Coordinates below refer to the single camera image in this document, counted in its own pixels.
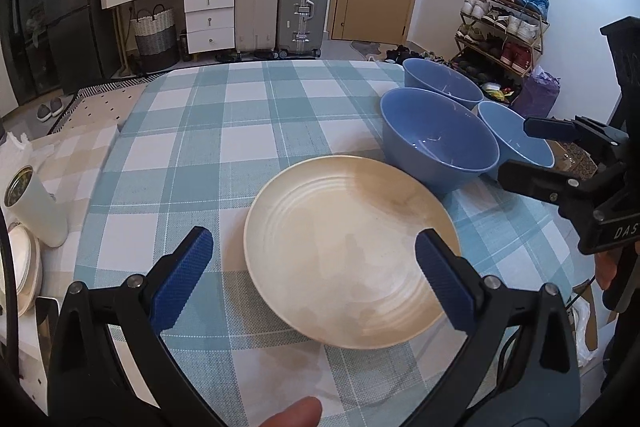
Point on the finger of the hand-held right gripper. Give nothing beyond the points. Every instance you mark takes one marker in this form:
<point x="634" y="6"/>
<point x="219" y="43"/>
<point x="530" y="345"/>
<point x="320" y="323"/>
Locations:
<point x="555" y="128"/>
<point x="535" y="187"/>

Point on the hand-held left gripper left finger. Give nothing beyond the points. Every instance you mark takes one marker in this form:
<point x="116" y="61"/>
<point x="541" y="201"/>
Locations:
<point x="185" y="277"/>

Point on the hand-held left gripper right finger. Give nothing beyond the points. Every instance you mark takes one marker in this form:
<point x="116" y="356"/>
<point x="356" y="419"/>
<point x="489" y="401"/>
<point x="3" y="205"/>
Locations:
<point x="445" y="282"/>

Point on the blue bowl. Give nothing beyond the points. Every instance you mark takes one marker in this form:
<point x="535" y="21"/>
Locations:
<point x="435" y="127"/>
<point x="505" y="132"/>
<point x="440" y="77"/>

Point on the large cream plate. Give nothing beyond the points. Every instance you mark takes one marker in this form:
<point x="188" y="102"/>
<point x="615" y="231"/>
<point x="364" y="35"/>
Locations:
<point x="345" y="247"/>

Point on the person's right hand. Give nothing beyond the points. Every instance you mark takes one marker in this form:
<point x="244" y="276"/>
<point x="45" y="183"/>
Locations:
<point x="607" y="272"/>

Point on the person's left hand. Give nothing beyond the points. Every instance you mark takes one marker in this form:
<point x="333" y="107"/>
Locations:
<point x="295" y="414"/>

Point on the printed cardboard box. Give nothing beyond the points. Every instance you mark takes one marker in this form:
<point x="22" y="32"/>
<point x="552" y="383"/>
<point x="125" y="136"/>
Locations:
<point x="575" y="159"/>

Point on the purple bag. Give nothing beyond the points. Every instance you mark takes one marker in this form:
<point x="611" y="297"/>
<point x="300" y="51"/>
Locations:
<point x="537" y="92"/>

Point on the flat cardboard piece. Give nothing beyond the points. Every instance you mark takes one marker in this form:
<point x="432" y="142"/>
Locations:
<point x="590" y="307"/>

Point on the metal shoe rack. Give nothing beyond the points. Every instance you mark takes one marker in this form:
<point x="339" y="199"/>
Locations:
<point x="542" y="32"/>

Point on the row of assorted sneakers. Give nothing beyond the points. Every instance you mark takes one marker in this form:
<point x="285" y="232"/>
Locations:
<point x="500" y="12"/>

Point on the white plastic bag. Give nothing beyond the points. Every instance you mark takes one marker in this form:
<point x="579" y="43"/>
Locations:
<point x="585" y="347"/>

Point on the off-white plate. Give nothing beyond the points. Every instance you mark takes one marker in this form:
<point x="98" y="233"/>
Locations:
<point x="34" y="287"/>

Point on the black white sneaker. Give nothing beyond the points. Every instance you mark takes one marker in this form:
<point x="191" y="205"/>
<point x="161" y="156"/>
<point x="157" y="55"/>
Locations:
<point x="420" y="56"/>
<point x="396" y="55"/>

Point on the white tumbler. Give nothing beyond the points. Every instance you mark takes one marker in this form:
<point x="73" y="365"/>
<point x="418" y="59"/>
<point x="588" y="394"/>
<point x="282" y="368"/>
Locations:
<point x="42" y="212"/>

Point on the beige checked tablecloth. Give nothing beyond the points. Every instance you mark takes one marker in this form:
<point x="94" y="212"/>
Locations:
<point x="75" y="152"/>

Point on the small white plate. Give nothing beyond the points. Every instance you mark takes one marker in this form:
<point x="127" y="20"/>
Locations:
<point x="17" y="262"/>

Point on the black white patterned rug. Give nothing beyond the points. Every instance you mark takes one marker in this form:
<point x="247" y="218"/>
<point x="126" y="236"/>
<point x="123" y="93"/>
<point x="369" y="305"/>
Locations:
<point x="95" y="107"/>

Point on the grey door mat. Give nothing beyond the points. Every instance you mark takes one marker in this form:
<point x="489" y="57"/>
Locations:
<point x="366" y="48"/>

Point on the bubble wrap sheet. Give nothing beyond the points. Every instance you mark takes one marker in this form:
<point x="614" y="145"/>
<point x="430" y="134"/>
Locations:
<point x="20" y="147"/>

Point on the black bottle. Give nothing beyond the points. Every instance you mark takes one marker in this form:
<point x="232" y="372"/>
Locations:
<point x="184" y="44"/>

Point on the woven laundry basket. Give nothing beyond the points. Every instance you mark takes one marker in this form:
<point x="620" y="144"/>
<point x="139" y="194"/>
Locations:
<point x="156" y="42"/>

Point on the white dresser with drawers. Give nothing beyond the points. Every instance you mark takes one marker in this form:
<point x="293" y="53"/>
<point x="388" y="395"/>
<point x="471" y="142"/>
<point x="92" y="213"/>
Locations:
<point x="210" y="17"/>

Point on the beige suitcase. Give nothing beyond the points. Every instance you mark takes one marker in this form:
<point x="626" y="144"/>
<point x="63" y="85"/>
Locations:
<point x="256" y="7"/>

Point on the silver suitcase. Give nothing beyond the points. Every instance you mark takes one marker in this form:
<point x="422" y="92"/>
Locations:
<point x="302" y="7"/>

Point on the dark glass cabinet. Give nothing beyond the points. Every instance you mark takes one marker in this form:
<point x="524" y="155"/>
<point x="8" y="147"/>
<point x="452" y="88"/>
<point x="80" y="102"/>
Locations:
<point x="25" y="27"/>

